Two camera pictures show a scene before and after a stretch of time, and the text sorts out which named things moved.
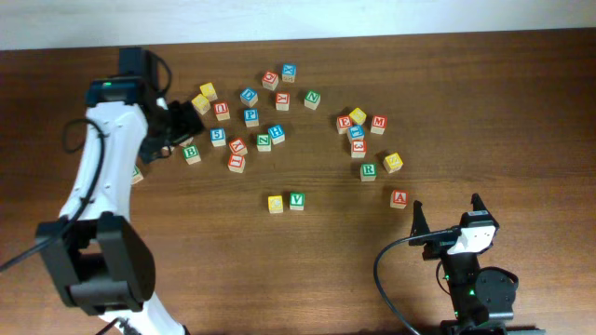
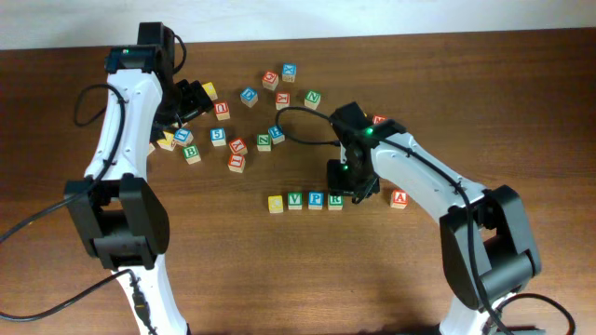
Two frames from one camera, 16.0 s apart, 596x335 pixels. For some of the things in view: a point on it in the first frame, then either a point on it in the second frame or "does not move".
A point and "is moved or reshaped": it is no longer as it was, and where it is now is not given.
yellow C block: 275,204 does not move
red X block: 237,146 does not move
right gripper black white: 447,236 -> 352,187
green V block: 296,201 does not move
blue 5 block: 218,137 does not move
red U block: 222,111 does not move
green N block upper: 312,99 does not move
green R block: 368,171 is moved or reshaped
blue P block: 251,117 -> 316,200
